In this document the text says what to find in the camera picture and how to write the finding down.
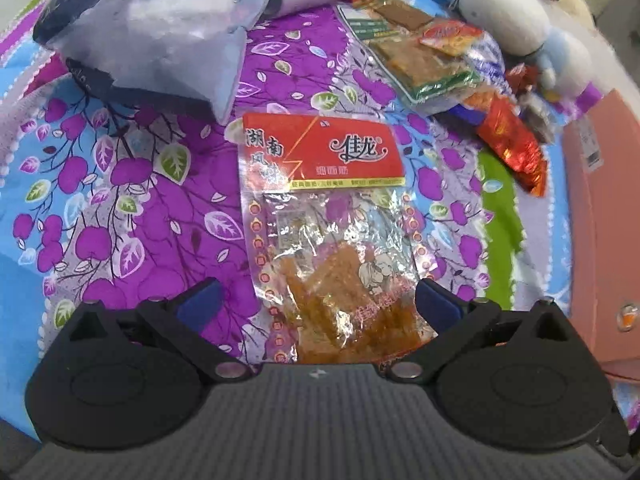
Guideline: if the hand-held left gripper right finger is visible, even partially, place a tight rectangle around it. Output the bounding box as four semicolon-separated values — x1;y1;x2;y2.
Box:
389;278;591;382

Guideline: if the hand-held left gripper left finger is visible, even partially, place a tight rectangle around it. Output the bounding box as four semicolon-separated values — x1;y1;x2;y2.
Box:
47;277;253;385

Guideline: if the red label clear snack packet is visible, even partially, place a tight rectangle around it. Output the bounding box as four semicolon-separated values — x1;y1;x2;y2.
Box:
241;111;437;367

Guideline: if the pink cardboard box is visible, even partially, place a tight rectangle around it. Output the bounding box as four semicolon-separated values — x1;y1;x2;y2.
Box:
561;87;640;378

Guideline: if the grey clear snack packet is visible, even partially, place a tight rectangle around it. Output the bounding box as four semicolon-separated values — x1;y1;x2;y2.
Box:
520;94;557;143

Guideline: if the green edged snack packet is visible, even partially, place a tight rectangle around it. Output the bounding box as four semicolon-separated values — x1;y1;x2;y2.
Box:
336;2;482;108

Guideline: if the red foil snack packet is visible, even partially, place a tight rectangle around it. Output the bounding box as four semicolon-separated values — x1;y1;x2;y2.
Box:
475;96;547;198

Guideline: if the blue and white snack packet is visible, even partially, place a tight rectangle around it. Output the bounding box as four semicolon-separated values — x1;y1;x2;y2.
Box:
462;42;507;92

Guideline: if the dark red candy wrapper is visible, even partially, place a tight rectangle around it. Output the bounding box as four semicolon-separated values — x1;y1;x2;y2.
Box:
504;64;542;92

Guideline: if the clear bluish plastic bag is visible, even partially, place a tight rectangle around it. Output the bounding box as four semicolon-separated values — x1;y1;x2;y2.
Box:
32;0;281;125

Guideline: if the small red yellow snack packet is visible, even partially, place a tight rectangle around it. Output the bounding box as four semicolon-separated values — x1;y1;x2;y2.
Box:
419;18;485;57

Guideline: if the white and blue plush toy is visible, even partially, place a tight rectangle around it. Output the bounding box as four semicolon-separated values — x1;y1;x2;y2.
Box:
440;0;607;107

